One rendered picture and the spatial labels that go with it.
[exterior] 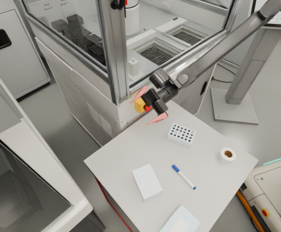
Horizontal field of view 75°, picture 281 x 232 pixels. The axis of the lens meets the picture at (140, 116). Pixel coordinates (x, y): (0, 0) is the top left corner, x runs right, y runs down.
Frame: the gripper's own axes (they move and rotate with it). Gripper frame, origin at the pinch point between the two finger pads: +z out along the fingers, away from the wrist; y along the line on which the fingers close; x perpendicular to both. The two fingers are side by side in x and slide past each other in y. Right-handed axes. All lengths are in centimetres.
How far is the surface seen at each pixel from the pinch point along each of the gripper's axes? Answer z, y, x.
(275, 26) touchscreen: -134, -5, 6
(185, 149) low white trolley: -20.7, -28.0, -18.1
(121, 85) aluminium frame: -7.4, 14.5, -11.0
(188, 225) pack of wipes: 7.3, -44.0, -6.5
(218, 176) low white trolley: -20.0, -44.0, -8.4
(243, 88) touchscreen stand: -154, -40, -50
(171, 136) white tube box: -19.6, -18.3, -19.6
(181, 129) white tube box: -28.1, -19.4, -19.8
